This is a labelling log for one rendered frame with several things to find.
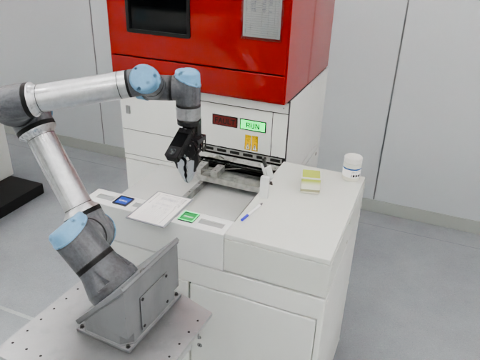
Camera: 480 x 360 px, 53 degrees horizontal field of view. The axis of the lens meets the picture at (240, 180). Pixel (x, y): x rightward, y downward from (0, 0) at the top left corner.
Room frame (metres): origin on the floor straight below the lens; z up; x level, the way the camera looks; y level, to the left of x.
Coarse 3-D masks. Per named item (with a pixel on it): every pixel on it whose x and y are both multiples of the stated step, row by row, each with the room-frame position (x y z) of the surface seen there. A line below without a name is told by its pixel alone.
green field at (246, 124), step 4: (244, 120) 1.95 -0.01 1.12; (244, 124) 1.95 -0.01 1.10; (248, 124) 1.94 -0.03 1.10; (252, 124) 1.93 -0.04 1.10; (256, 124) 1.93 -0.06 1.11; (260, 124) 1.92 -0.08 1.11; (264, 124) 1.91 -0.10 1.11; (244, 128) 1.95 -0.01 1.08; (248, 128) 1.94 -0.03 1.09; (252, 128) 1.93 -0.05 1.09; (256, 128) 1.93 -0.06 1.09; (260, 128) 1.92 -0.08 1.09; (264, 128) 1.91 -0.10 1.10
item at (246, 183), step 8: (208, 168) 1.96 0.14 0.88; (200, 176) 1.89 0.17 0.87; (208, 176) 1.88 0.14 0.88; (224, 176) 1.88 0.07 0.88; (232, 176) 1.88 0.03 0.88; (240, 176) 1.89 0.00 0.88; (248, 176) 1.89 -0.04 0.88; (224, 184) 1.85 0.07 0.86; (232, 184) 1.84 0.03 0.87; (240, 184) 1.82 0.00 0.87; (248, 184) 1.81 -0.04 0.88; (256, 184) 1.82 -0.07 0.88; (256, 192) 1.80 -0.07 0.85
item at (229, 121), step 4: (216, 116) 1.99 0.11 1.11; (220, 116) 1.99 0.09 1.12; (224, 116) 1.98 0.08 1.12; (216, 120) 1.99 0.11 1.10; (220, 120) 1.99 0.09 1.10; (224, 120) 1.98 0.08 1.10; (228, 120) 1.97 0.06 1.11; (232, 120) 1.97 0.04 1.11; (224, 124) 1.98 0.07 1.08; (228, 124) 1.97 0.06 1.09; (232, 124) 1.97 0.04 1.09
